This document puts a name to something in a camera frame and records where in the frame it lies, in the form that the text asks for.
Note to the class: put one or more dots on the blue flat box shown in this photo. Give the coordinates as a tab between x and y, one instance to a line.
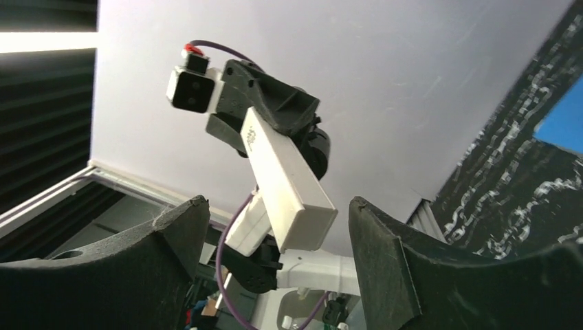
562	127

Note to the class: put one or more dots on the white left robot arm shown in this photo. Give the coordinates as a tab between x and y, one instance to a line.
274	239

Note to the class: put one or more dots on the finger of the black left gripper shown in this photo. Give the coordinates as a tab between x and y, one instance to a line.
227	129
287	109

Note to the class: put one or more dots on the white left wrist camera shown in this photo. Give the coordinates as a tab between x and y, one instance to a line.
194	86

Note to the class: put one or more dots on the white remote control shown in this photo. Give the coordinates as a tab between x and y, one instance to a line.
299	210

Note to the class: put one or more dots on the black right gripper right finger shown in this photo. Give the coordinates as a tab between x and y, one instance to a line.
409	280

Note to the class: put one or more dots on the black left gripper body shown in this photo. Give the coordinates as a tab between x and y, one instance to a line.
314	145

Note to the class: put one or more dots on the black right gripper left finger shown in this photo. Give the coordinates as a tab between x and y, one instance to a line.
135	279

